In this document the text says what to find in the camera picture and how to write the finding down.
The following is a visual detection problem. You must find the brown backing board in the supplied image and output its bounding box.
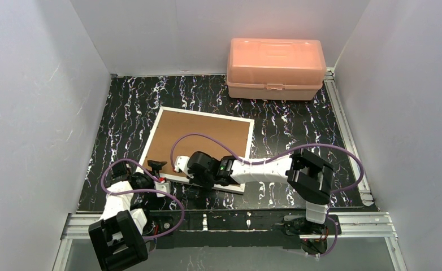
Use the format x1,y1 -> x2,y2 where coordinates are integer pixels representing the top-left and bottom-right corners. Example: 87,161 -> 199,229
141,110 -> 251,187

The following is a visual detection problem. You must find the aluminium rail base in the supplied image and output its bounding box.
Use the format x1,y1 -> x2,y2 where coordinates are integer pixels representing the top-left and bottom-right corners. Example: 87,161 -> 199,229
60,211 -> 398,250

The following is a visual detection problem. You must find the purple cable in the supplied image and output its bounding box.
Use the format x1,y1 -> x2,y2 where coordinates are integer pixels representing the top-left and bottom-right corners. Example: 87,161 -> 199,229
170,133 -> 366,259
100,158 -> 186,242

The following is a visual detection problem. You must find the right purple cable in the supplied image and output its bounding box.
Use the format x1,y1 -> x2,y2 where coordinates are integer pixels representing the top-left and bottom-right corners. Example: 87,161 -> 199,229
170,133 -> 366,259

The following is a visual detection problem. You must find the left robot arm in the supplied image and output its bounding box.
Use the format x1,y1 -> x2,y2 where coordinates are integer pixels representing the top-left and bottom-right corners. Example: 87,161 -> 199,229
88,161 -> 155,270

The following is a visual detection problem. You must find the white picture frame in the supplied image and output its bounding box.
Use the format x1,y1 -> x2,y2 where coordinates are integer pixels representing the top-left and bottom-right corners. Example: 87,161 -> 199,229
135,106 -> 255,195

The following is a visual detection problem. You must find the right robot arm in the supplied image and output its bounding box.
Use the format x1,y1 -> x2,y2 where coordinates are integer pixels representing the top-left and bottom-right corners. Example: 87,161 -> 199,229
173,150 -> 333,225

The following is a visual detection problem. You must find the pink plastic storage box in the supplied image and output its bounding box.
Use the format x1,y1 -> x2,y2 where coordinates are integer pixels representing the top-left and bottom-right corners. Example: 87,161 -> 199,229
226,38 -> 327,100

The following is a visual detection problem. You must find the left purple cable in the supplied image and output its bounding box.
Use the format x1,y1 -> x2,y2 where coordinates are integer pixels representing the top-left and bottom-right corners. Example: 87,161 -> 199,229
100,158 -> 186,242

